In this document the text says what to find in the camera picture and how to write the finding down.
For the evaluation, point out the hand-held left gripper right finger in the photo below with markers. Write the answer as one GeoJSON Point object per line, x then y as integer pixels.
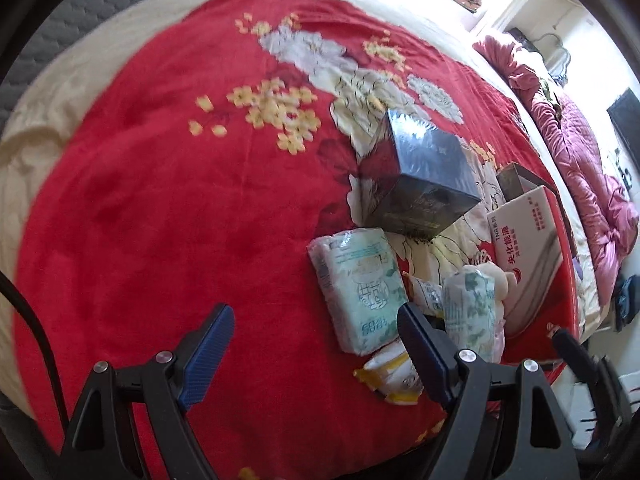
{"type": "Point", "coordinates": [425, 355]}

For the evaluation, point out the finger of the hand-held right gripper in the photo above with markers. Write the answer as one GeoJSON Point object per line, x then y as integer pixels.
{"type": "Point", "coordinates": [572, 352]}

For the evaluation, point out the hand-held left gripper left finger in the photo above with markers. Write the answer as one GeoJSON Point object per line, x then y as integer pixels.
{"type": "Point", "coordinates": [207, 355]}

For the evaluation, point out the yellow tissue pack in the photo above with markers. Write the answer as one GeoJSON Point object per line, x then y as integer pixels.
{"type": "Point", "coordinates": [392, 377]}

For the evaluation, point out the small white yellow packet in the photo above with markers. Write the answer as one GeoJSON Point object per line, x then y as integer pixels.
{"type": "Point", "coordinates": [425, 294]}

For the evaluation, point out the floral green tissue pack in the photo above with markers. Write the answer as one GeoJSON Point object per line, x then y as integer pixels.
{"type": "Point", "coordinates": [472, 315]}

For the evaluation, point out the large green white tissue pack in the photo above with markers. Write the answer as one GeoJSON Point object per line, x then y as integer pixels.
{"type": "Point", "coordinates": [357, 290]}

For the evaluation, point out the small beige plush toy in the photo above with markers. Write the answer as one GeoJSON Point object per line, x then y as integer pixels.
{"type": "Point", "coordinates": [500, 280]}

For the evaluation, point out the dark blue bag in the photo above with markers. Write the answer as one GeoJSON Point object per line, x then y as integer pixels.
{"type": "Point", "coordinates": [627, 302]}

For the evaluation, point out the red and white box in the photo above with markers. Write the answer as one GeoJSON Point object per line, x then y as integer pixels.
{"type": "Point", "coordinates": [530, 260]}

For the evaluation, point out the red floral blanket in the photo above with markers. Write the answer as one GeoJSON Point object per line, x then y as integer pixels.
{"type": "Point", "coordinates": [175, 185]}

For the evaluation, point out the dark wrapped box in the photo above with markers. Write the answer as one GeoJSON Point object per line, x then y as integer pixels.
{"type": "Point", "coordinates": [425, 175]}

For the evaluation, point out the pink quilted duvet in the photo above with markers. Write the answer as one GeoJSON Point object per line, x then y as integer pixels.
{"type": "Point", "coordinates": [575, 160]}

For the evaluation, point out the grey quilted headboard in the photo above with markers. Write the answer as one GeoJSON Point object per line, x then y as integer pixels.
{"type": "Point", "coordinates": [60, 15]}

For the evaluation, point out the black wall television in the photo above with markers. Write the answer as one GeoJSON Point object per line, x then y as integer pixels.
{"type": "Point", "coordinates": [625, 120]}

